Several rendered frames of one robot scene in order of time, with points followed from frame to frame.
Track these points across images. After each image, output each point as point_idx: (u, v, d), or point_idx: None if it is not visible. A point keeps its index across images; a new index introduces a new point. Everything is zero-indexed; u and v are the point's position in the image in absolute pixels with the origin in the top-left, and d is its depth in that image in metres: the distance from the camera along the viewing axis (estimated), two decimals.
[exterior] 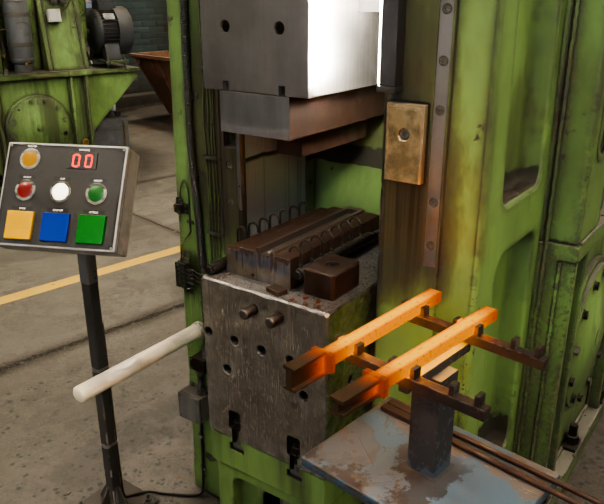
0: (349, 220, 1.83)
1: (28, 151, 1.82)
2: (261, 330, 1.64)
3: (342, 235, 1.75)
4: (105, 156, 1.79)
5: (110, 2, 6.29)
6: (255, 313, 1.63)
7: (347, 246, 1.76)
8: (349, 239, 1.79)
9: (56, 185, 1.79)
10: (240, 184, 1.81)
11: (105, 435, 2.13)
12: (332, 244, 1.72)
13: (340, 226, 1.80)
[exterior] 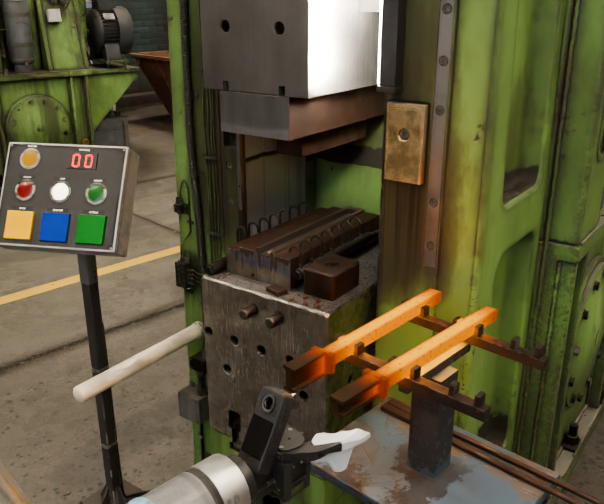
0: (349, 220, 1.83)
1: (28, 151, 1.82)
2: (261, 330, 1.64)
3: (342, 235, 1.75)
4: (105, 156, 1.79)
5: (110, 2, 6.29)
6: (255, 313, 1.63)
7: (347, 246, 1.76)
8: (349, 239, 1.79)
9: (56, 185, 1.79)
10: (240, 184, 1.81)
11: (105, 435, 2.13)
12: (332, 244, 1.72)
13: (340, 226, 1.80)
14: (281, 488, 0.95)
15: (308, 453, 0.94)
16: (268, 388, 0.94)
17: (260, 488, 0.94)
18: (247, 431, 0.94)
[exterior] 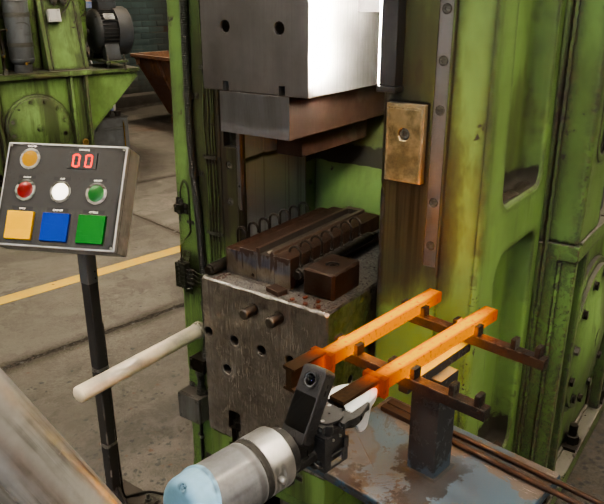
0: (349, 220, 1.83)
1: (28, 151, 1.82)
2: (261, 330, 1.64)
3: (342, 235, 1.75)
4: (105, 156, 1.79)
5: (110, 2, 6.29)
6: (255, 313, 1.63)
7: (347, 246, 1.76)
8: (349, 239, 1.79)
9: (56, 185, 1.79)
10: (240, 184, 1.81)
11: (105, 435, 2.13)
12: (332, 244, 1.72)
13: (340, 226, 1.80)
14: (322, 460, 1.01)
15: (353, 419, 1.01)
16: (310, 365, 1.00)
17: (302, 460, 1.00)
18: (290, 406, 1.00)
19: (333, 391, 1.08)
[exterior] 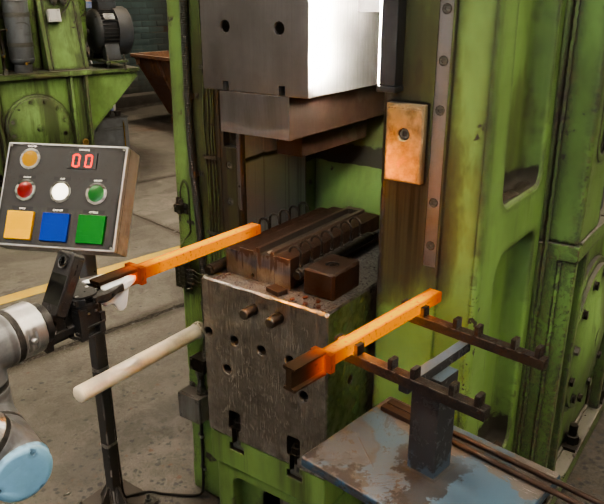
0: (349, 220, 1.83)
1: (28, 151, 1.82)
2: (261, 330, 1.64)
3: (342, 235, 1.75)
4: (105, 156, 1.79)
5: (110, 2, 6.29)
6: (255, 313, 1.63)
7: (347, 246, 1.76)
8: (349, 239, 1.79)
9: (56, 185, 1.79)
10: (240, 184, 1.81)
11: (105, 435, 2.13)
12: (332, 244, 1.72)
13: (340, 226, 1.80)
14: (79, 330, 1.20)
15: (105, 295, 1.21)
16: (62, 251, 1.18)
17: (61, 330, 1.19)
18: (47, 286, 1.18)
19: (94, 278, 1.27)
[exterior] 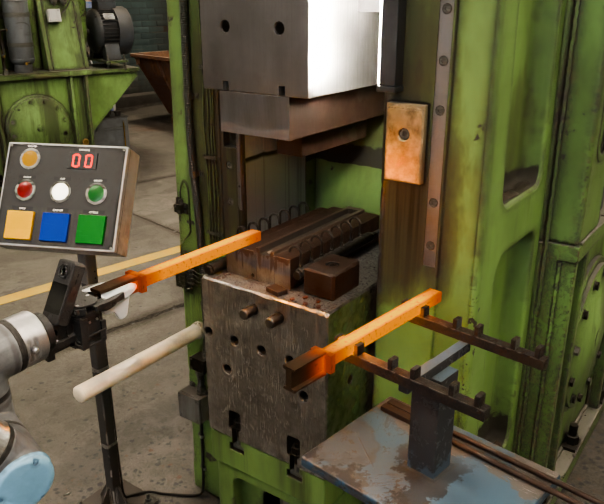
0: (349, 220, 1.83)
1: (28, 151, 1.82)
2: (261, 330, 1.64)
3: (342, 235, 1.75)
4: (105, 156, 1.79)
5: (110, 2, 6.29)
6: (255, 313, 1.63)
7: (347, 246, 1.76)
8: (349, 239, 1.79)
9: (56, 185, 1.79)
10: (240, 184, 1.81)
11: (105, 435, 2.13)
12: (332, 244, 1.72)
13: (340, 226, 1.80)
14: (80, 339, 1.20)
15: (106, 303, 1.21)
16: (63, 260, 1.19)
17: (62, 339, 1.19)
18: (48, 295, 1.19)
19: (95, 286, 1.28)
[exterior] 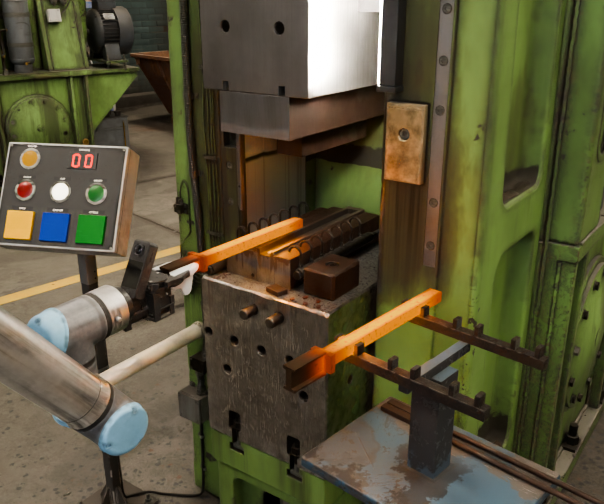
0: (349, 220, 1.83)
1: (28, 151, 1.82)
2: (261, 330, 1.64)
3: (342, 235, 1.75)
4: (105, 156, 1.79)
5: (110, 2, 6.29)
6: (255, 313, 1.63)
7: (347, 246, 1.76)
8: (349, 239, 1.79)
9: (56, 185, 1.79)
10: (240, 184, 1.81)
11: None
12: (332, 244, 1.72)
13: (340, 226, 1.80)
14: (152, 311, 1.34)
15: (175, 280, 1.35)
16: (138, 240, 1.32)
17: (137, 312, 1.32)
18: (125, 272, 1.32)
19: (162, 265, 1.41)
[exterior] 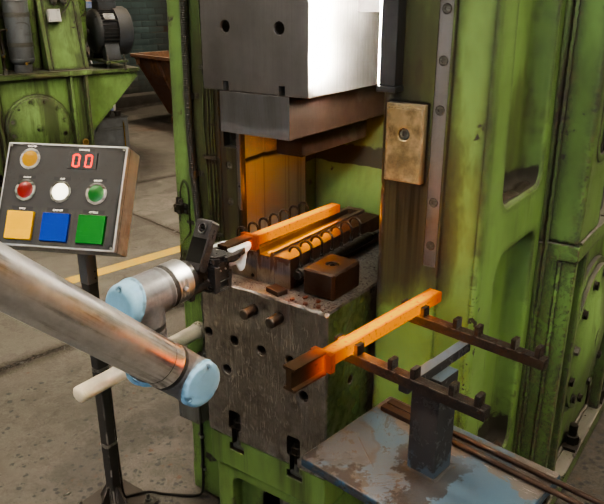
0: (349, 220, 1.83)
1: (28, 151, 1.82)
2: (261, 330, 1.64)
3: (342, 235, 1.75)
4: (105, 156, 1.79)
5: (110, 2, 6.29)
6: (255, 313, 1.63)
7: (347, 246, 1.76)
8: (349, 239, 1.79)
9: (56, 185, 1.79)
10: (240, 184, 1.81)
11: (105, 435, 2.13)
12: (332, 244, 1.72)
13: (340, 226, 1.80)
14: (213, 284, 1.47)
15: (234, 255, 1.48)
16: (201, 219, 1.46)
17: (200, 284, 1.46)
18: (189, 248, 1.46)
19: (219, 243, 1.54)
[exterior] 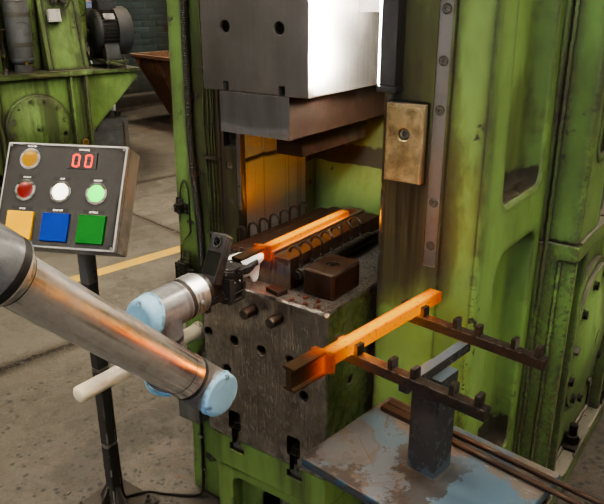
0: (349, 220, 1.83)
1: (28, 151, 1.82)
2: (261, 330, 1.64)
3: (342, 235, 1.75)
4: (105, 156, 1.79)
5: (110, 2, 6.29)
6: (255, 313, 1.63)
7: (347, 246, 1.76)
8: (349, 239, 1.79)
9: (56, 185, 1.79)
10: (240, 184, 1.81)
11: (105, 435, 2.13)
12: (332, 244, 1.72)
13: (340, 226, 1.80)
14: (228, 296, 1.52)
15: (247, 268, 1.53)
16: (216, 233, 1.50)
17: (215, 296, 1.51)
18: (204, 261, 1.50)
19: (233, 255, 1.59)
